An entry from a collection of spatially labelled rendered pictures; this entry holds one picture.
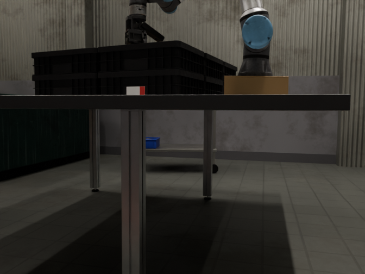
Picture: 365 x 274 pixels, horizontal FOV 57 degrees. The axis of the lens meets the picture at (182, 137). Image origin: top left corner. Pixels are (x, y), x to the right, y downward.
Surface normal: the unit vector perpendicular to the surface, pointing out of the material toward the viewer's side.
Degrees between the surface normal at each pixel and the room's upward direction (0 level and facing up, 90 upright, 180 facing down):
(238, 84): 90
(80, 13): 90
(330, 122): 90
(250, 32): 96
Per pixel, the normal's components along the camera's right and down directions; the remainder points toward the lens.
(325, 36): -0.24, 0.07
